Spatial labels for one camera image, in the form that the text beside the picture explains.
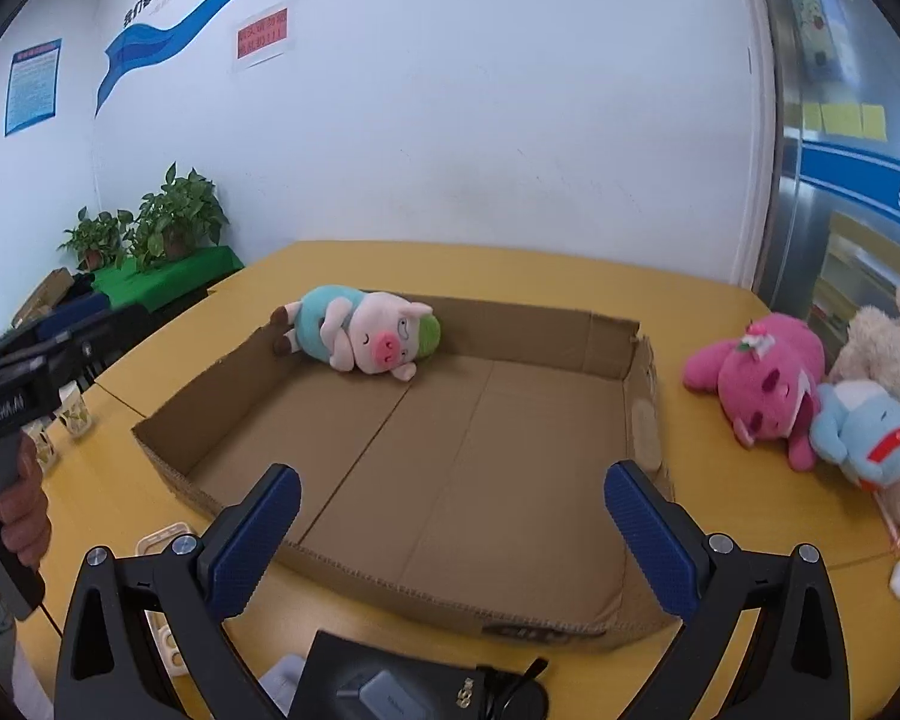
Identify cream plush toy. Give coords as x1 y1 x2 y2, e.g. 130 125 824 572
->
829 279 900 556

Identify pink bear plush toy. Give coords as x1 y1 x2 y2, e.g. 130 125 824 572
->
681 313 826 472

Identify small potted plant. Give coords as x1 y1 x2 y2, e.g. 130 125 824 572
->
58 206 132 271

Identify green tablecloth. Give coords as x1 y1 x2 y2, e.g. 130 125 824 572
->
90 246 245 312

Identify glass door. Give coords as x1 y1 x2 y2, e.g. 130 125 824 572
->
750 0 900 361

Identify brown carton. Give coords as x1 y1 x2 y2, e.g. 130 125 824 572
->
11 268 76 327

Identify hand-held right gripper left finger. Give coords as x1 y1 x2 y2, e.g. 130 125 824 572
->
54 463 302 720

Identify person's left hand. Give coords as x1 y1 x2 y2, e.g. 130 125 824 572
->
0 435 52 572

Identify cartoon sheep door poster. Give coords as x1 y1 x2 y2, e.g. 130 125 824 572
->
787 0 852 68

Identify blue wall poster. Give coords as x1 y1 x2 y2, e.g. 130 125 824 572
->
4 37 62 137

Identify leaf print paper cup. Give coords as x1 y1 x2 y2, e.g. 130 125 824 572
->
56 382 91 437
26 424 61 470

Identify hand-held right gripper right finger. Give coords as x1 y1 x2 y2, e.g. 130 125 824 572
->
604 459 852 720

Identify large potted plant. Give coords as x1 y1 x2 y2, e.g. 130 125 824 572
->
131 161 230 271

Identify black product box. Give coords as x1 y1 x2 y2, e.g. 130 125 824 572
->
289 630 488 720

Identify cream phone case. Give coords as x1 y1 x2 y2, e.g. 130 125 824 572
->
135 521 200 680

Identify pink pig plush toy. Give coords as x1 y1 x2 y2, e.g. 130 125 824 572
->
270 285 443 383

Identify white phone stand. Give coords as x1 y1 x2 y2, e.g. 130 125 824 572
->
259 652 305 717

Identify blue elephant plush toy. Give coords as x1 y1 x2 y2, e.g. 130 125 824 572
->
808 381 900 488

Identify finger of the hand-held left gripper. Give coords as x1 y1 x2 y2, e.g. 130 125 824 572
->
41 305 147 385

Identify blue chair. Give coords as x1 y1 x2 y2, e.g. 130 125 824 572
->
41 292 113 338

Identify cardboard box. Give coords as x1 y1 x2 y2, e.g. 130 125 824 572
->
131 292 680 653

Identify blue wave wall decal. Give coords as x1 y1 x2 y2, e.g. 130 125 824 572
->
94 0 736 117

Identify black sunglasses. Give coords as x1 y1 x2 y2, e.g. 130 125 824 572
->
476 658 550 720

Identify wooden desktop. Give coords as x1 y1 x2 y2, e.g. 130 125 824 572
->
0 240 900 720

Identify red wall sign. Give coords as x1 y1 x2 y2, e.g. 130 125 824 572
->
229 4 297 68

